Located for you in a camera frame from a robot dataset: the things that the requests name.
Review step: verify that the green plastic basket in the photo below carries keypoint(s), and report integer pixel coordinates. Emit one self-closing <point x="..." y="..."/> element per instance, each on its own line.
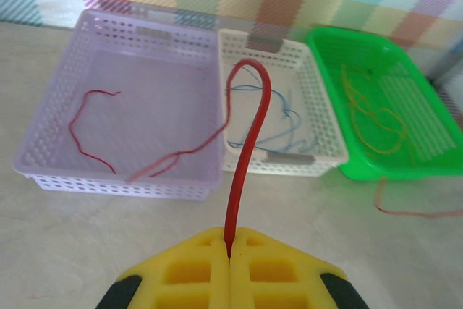
<point x="416" y="99"/>

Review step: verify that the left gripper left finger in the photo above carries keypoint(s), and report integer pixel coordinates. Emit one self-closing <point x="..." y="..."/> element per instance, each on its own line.
<point x="188" y="276"/>

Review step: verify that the white plastic basket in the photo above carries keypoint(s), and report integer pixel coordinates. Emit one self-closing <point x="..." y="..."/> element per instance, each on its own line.
<point x="318" y="106"/>

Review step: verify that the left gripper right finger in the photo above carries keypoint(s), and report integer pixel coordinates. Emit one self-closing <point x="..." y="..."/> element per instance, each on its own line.
<point x="275" y="276"/>

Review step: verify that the purple plastic basket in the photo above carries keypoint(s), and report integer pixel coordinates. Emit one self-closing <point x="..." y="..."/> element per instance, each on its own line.
<point x="144" y="81"/>

